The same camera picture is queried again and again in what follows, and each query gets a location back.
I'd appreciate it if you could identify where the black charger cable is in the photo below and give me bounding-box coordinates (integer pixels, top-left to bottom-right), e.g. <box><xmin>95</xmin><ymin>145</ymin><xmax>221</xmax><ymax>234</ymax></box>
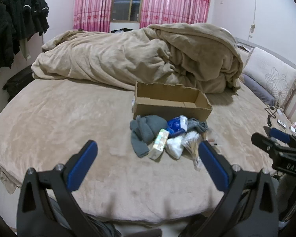
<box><xmin>265</xmin><ymin>105</ymin><xmax>281</xmax><ymax>127</ymax></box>

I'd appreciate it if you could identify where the black jacket with white stripes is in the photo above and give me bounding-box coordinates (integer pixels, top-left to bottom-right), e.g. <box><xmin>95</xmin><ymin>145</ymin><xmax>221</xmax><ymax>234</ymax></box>
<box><xmin>25</xmin><ymin>0</ymin><xmax>50</xmax><ymax>36</ymax></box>

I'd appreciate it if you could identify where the window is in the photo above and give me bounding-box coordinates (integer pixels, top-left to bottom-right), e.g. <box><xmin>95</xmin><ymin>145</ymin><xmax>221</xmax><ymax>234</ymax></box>
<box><xmin>110</xmin><ymin>0</ymin><xmax>145</xmax><ymax>23</ymax></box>

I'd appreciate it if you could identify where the pink floral curtain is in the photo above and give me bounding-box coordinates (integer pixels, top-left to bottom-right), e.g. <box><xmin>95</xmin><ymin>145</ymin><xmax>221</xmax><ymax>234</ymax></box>
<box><xmin>73</xmin><ymin>0</ymin><xmax>115</xmax><ymax>33</ymax></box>
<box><xmin>139</xmin><ymin>0</ymin><xmax>213</xmax><ymax>29</ymax></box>

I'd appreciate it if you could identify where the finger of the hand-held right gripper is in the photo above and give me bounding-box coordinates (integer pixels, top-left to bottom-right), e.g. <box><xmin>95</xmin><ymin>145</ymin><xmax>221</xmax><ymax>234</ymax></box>
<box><xmin>269</xmin><ymin>127</ymin><xmax>296</xmax><ymax>151</ymax></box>
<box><xmin>251</xmin><ymin>132</ymin><xmax>287</xmax><ymax>154</ymax></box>

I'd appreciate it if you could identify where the black suitcase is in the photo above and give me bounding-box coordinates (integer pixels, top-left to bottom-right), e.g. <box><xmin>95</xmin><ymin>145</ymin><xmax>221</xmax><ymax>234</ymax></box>
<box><xmin>2</xmin><ymin>64</ymin><xmax>35</xmax><ymax>102</ymax></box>

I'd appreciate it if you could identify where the white wall cable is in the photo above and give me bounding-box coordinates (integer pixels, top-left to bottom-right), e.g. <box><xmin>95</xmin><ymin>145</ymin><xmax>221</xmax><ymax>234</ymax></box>
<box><xmin>249</xmin><ymin>0</ymin><xmax>259</xmax><ymax>40</ymax></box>

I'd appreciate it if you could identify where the brown cardboard box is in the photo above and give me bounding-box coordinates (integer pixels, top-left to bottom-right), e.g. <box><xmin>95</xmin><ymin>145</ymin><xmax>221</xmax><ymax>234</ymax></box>
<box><xmin>132</xmin><ymin>81</ymin><xmax>213</xmax><ymax>126</ymax></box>

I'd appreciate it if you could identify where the green and white tissue pack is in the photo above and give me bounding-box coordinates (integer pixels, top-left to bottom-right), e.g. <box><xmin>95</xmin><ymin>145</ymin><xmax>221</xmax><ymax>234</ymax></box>
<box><xmin>148</xmin><ymin>128</ymin><xmax>170</xmax><ymax>160</ymax></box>

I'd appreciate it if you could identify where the floral cream pillow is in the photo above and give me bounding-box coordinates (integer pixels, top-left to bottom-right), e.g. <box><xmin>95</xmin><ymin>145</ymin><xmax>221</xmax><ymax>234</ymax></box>
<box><xmin>243</xmin><ymin>47</ymin><xmax>296</xmax><ymax>109</ymax></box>

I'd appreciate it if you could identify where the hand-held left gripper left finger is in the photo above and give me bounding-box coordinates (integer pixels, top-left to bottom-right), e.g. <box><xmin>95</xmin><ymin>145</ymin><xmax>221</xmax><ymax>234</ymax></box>
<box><xmin>16</xmin><ymin>139</ymin><xmax>99</xmax><ymax>237</ymax></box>

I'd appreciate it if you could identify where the grey dotted sock pair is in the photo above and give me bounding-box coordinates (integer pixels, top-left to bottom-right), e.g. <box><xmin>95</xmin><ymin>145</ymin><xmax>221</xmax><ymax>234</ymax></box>
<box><xmin>187</xmin><ymin>118</ymin><xmax>209</xmax><ymax>134</ymax></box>

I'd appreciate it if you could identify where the cotton swab bag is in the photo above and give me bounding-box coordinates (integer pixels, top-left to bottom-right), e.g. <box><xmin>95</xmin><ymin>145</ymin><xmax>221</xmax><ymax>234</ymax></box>
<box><xmin>183</xmin><ymin>131</ymin><xmax>205</xmax><ymax>171</ymax></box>

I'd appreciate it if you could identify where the white sock pair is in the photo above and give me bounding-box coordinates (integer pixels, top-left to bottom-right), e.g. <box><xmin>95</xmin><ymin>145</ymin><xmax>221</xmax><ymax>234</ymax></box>
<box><xmin>180</xmin><ymin>116</ymin><xmax>189</xmax><ymax>132</ymax></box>

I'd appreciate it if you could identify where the blue packet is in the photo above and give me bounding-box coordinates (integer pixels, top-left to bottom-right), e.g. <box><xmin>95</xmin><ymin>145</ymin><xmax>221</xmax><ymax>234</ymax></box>
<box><xmin>167</xmin><ymin>117</ymin><xmax>185</xmax><ymax>138</ymax></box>

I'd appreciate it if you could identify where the white cotton pad bag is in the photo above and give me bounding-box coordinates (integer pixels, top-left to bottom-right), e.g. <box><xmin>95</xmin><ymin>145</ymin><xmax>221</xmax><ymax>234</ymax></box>
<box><xmin>165</xmin><ymin>136</ymin><xmax>185</xmax><ymax>159</ymax></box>

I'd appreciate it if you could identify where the grey pillow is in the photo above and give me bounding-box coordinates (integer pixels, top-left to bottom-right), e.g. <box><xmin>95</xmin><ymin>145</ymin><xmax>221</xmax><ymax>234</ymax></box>
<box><xmin>241</xmin><ymin>74</ymin><xmax>277</xmax><ymax>105</ymax></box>

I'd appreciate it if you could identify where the plain grey sock bundle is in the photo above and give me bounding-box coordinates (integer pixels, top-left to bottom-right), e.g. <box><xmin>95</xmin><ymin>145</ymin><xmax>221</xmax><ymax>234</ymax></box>
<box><xmin>130</xmin><ymin>115</ymin><xmax>168</xmax><ymax>158</ymax></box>

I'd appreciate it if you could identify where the beige fleece duvet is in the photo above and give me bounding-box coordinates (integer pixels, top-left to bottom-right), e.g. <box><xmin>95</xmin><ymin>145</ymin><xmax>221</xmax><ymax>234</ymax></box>
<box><xmin>32</xmin><ymin>23</ymin><xmax>244</xmax><ymax>94</ymax></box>

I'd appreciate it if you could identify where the olive garment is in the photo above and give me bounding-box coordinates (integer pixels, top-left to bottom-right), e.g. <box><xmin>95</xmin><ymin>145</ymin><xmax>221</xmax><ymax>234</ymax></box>
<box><xmin>19</xmin><ymin>37</ymin><xmax>30</xmax><ymax>60</ymax></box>

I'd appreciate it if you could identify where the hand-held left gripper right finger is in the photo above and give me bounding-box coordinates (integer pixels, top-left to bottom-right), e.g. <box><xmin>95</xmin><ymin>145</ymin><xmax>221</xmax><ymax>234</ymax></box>
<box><xmin>180</xmin><ymin>140</ymin><xmax>279</xmax><ymax>237</ymax></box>

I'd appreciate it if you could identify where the black fleece coat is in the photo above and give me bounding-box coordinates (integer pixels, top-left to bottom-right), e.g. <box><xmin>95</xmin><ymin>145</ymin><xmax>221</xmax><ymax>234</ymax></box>
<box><xmin>0</xmin><ymin>0</ymin><xmax>24</xmax><ymax>77</ymax></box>

